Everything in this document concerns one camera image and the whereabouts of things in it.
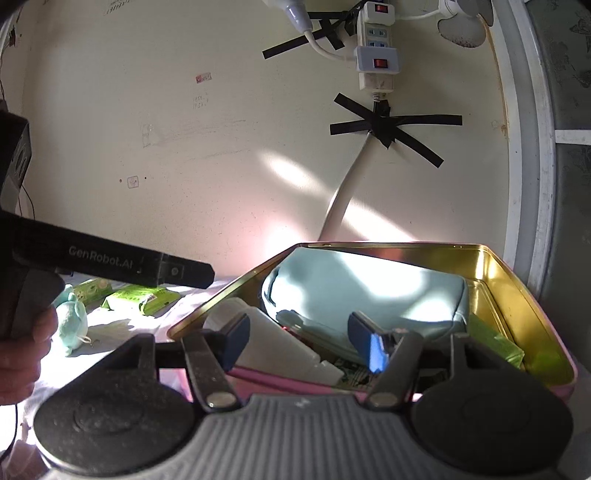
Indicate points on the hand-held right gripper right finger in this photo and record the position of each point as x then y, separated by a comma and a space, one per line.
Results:
369, 344

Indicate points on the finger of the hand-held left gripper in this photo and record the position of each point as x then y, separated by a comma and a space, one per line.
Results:
184, 271

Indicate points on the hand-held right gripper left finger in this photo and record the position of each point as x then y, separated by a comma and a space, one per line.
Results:
236, 339

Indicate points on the white plastic bottle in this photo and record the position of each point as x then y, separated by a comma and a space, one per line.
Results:
277, 341

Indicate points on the light blue fabric pouch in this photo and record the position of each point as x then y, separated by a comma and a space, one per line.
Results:
369, 286

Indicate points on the dark pink box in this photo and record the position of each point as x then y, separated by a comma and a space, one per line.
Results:
277, 381

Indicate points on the teal plush toy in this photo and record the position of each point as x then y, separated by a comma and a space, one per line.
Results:
71, 323

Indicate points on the green toothpaste box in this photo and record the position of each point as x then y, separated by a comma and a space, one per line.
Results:
496, 344

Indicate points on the pink tin box gold inside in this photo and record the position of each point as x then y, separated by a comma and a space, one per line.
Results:
508, 286

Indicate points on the person's left hand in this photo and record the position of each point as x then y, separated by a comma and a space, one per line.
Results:
23, 364

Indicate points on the green snack packet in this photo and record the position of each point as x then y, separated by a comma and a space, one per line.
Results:
92, 291
138, 299

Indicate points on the white bed sheet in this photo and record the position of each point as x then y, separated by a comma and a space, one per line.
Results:
129, 325

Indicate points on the black tape cross on pipe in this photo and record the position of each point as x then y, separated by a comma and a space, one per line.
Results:
383, 124

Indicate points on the white power strip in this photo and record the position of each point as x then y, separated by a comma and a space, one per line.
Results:
377, 46

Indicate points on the small white wall label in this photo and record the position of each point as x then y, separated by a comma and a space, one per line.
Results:
133, 182

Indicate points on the small red wall sticker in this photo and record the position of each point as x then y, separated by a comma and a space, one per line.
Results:
203, 78

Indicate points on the window with white frame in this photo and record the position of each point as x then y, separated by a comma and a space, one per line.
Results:
531, 138

